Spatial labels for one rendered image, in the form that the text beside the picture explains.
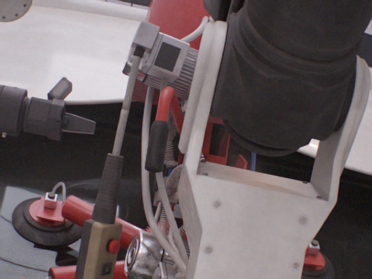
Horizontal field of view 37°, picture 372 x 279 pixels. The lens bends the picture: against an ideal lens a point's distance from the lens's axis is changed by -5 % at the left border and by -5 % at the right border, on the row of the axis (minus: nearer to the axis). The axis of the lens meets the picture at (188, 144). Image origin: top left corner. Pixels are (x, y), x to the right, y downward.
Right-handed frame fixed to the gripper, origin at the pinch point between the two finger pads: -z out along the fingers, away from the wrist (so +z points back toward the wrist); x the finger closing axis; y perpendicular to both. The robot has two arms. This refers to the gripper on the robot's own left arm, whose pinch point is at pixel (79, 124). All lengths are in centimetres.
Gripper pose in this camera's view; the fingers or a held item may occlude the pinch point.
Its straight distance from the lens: 106.6
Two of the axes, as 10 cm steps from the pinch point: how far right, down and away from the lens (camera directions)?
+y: 1.6, -9.6, 2.4
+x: 2.0, -2.1, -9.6
